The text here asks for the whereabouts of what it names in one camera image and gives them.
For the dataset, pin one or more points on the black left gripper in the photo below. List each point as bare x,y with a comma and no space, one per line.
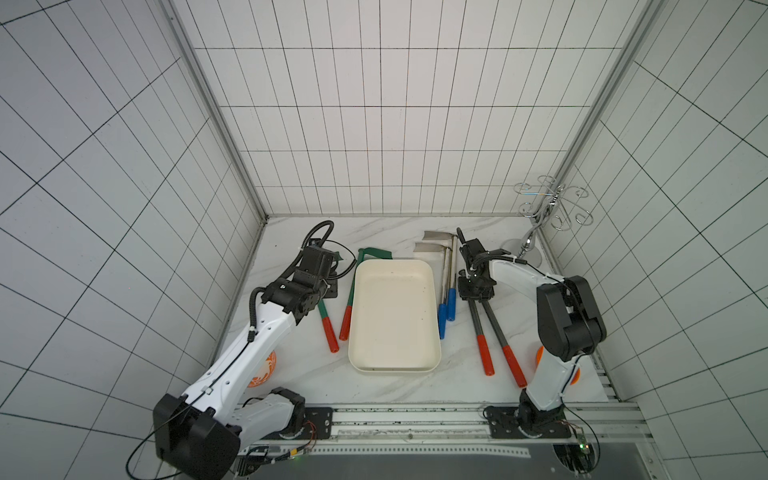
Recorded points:
332,286

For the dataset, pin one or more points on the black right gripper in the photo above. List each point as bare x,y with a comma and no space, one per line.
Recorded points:
474,287

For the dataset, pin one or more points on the grey speckled hoe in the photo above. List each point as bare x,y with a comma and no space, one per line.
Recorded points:
483,349
508,353

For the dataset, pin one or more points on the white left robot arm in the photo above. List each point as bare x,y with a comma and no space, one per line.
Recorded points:
203,432

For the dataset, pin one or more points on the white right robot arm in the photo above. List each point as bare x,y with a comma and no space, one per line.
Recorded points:
569,325

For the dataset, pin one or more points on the green hoe beside box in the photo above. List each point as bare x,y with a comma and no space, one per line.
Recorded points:
363,254

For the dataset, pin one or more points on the green hoe outer left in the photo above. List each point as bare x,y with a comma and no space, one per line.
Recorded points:
327,327

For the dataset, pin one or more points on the cream plastic storage box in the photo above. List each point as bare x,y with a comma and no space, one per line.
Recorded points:
394,324

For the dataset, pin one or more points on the orange patterned white bowl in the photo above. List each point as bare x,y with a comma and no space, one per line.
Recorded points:
265,372

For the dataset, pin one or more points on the chrome cup rack stand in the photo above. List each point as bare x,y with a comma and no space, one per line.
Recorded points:
547,203

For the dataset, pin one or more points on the orange plastic bowl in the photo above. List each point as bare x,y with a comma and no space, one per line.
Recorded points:
575,376

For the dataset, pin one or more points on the chrome hoe blue handle right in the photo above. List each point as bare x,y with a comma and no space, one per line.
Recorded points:
450,240

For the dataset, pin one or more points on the chrome hoe blue handle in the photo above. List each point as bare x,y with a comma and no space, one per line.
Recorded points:
426,247
450,240

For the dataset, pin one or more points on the chrome hoe blue handle left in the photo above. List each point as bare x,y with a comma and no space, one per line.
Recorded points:
426,247

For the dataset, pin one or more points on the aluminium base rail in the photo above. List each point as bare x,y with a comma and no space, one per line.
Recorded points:
450,429

